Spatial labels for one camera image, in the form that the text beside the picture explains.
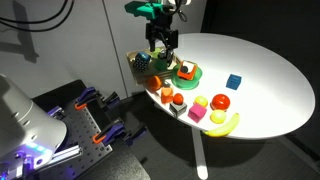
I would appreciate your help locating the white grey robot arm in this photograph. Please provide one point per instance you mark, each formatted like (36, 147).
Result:
(172, 7)

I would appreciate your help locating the purple clamp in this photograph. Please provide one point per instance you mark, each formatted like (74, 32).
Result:
(91, 94)
(117, 130)

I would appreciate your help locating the yellow banana toy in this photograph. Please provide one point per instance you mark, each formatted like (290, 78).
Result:
(226, 128)

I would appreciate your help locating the yellow ball lower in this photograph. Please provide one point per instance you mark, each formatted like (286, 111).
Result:
(218, 116)

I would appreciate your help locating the small red ball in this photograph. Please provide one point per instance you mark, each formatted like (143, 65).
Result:
(178, 99)

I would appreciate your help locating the black white dotted cube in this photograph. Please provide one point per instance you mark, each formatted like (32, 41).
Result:
(140, 65)

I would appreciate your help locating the aluminium extrusion rail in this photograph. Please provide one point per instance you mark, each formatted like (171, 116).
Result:
(65, 155)

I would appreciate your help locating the wooden tray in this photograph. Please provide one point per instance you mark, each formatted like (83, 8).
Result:
(145, 54)

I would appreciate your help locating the grey black cube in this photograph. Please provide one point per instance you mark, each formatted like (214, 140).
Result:
(177, 109)

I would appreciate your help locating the teal camera mount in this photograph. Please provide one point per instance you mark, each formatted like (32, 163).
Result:
(149, 10)

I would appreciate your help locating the purple clamp upper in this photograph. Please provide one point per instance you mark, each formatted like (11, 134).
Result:
(91, 94)

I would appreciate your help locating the yellow ball upper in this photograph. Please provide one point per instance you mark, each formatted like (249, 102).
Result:
(201, 100)

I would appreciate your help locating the red tomato toy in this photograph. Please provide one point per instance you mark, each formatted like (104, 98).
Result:
(220, 102)

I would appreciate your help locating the orange white cube with ball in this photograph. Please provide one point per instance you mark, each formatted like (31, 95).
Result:
(187, 70)

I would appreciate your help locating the light green small block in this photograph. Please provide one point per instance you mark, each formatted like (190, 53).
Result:
(156, 52)

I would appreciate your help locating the pink cube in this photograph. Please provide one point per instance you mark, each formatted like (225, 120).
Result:
(197, 112)

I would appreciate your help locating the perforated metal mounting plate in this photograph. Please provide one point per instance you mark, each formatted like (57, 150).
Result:
(85, 153)

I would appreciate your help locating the yellow ball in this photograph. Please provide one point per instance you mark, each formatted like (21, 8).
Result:
(201, 100)
(218, 116)

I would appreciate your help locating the green toy block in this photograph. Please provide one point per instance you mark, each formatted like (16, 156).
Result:
(160, 65)

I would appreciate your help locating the purple clamp lower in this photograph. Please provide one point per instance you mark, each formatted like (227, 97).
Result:
(117, 130)

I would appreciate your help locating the green round plate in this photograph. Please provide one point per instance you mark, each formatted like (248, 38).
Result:
(185, 84)

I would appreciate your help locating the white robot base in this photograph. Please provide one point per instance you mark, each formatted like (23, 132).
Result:
(28, 135)

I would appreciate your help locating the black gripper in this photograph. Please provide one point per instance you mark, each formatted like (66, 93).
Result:
(159, 29)

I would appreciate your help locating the white table leg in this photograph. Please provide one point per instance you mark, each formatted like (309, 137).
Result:
(201, 166)

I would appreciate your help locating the blue cube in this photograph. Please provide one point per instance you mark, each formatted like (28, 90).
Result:
(233, 81)

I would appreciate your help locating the orange round plush toy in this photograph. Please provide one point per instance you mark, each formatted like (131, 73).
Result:
(154, 83)

